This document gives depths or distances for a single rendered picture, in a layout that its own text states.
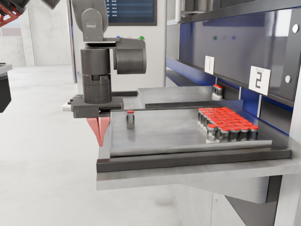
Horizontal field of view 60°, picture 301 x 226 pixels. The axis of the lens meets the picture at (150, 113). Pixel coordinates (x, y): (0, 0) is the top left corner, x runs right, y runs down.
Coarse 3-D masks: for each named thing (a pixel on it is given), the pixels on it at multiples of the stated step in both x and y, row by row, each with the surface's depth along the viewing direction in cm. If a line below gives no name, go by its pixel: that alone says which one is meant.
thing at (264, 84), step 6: (252, 66) 68; (252, 72) 68; (264, 72) 62; (270, 72) 60; (252, 78) 68; (258, 78) 65; (264, 78) 63; (252, 84) 68; (258, 84) 65; (264, 84) 63; (258, 90) 65; (264, 90) 63
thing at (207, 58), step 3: (207, 57) 98; (210, 57) 96; (213, 57) 93; (207, 60) 98; (213, 60) 93; (207, 63) 99; (210, 63) 96; (213, 63) 93; (207, 66) 99; (210, 66) 96; (213, 66) 93; (207, 69) 99; (210, 69) 96; (213, 69) 94; (207, 72) 99; (210, 72) 96
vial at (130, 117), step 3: (129, 114) 70; (132, 114) 71; (129, 117) 71; (132, 117) 71; (129, 120) 71; (132, 120) 71; (129, 123) 71; (132, 123) 71; (129, 126) 71; (132, 126) 71
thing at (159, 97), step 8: (144, 88) 109; (152, 88) 110; (160, 88) 110; (168, 88) 111; (176, 88) 111; (184, 88) 112; (192, 88) 112; (200, 88) 113; (208, 88) 113; (144, 96) 108; (152, 96) 108; (160, 96) 108; (168, 96) 108; (176, 96) 108; (184, 96) 108; (192, 96) 108; (200, 96) 108; (208, 96) 108; (144, 104) 86; (152, 104) 85; (160, 104) 85; (168, 104) 86; (176, 104) 86; (184, 104) 86; (192, 104) 87; (200, 104) 87; (208, 104) 88; (216, 104) 88; (224, 104) 89; (232, 104) 89; (240, 104) 89
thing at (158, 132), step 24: (120, 120) 76; (144, 120) 77; (168, 120) 78; (192, 120) 78; (120, 144) 61; (144, 144) 61; (168, 144) 61; (192, 144) 53; (216, 144) 54; (240, 144) 54; (264, 144) 55
